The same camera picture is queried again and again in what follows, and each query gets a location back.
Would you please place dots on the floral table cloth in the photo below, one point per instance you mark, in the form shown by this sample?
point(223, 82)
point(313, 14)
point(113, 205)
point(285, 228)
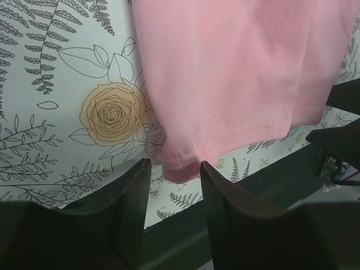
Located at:
point(76, 115)

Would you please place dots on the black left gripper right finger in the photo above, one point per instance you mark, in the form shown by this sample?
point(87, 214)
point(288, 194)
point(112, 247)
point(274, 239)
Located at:
point(247, 232)

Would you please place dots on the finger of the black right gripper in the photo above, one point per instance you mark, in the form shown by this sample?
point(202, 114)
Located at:
point(345, 96)
point(340, 142)

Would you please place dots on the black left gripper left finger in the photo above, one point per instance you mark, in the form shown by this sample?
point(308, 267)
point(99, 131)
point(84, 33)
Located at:
point(102, 230)

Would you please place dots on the pink t shirt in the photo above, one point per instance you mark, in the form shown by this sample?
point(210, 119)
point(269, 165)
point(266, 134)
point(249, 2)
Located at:
point(221, 75)

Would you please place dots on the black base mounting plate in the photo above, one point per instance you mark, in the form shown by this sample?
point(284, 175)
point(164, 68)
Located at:
point(181, 241)

